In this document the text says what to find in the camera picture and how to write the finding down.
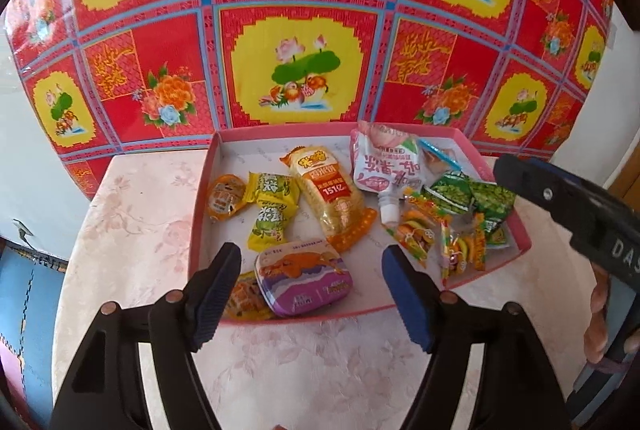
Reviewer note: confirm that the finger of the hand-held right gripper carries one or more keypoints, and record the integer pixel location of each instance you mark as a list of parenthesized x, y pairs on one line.
[(560, 172), (530, 185)]

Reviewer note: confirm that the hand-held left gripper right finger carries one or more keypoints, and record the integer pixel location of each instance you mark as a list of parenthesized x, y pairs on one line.
[(405, 300)]

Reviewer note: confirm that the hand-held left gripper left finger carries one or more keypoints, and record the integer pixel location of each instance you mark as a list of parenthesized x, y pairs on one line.
[(220, 295)]

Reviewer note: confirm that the yellow cartoon snack packet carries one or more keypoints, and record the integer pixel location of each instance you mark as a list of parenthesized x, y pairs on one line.
[(245, 302)]

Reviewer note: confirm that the shallow pink cardboard box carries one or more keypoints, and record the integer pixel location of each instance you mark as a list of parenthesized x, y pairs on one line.
[(370, 260)]

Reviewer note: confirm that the burger gummy candy packet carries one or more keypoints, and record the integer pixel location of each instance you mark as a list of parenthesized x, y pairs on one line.
[(415, 232)]

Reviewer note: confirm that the orange gummy candy packet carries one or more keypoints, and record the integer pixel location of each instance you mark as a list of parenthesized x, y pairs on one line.
[(460, 255)]

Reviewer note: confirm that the purple snack tin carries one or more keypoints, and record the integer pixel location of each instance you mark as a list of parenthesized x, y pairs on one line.
[(300, 277)]

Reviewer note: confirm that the yellow green candy packet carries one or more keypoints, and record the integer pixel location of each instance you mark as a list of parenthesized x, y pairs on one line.
[(267, 225), (272, 187)]

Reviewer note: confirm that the clear blue-strip zip bag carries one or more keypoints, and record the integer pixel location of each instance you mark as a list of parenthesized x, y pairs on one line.
[(437, 159)]

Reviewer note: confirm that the orange jelly cup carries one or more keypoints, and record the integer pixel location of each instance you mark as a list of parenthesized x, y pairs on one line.
[(226, 197)]

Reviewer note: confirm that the orange rice cracker packet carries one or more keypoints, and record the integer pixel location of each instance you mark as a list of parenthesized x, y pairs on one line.
[(327, 195)]

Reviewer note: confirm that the white pink spout pouch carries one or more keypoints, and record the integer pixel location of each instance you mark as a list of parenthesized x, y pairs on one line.
[(382, 164)]

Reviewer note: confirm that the person's right hand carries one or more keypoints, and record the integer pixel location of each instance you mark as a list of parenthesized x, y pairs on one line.
[(600, 320)]

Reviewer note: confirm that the wooden door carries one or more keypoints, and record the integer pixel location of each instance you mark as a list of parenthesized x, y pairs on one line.
[(627, 175)]

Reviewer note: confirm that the blue foam floor mat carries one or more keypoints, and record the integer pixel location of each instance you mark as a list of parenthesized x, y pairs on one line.
[(30, 300)]

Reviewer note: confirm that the white wall outlet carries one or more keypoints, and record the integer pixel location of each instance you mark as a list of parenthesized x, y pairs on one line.
[(22, 230)]

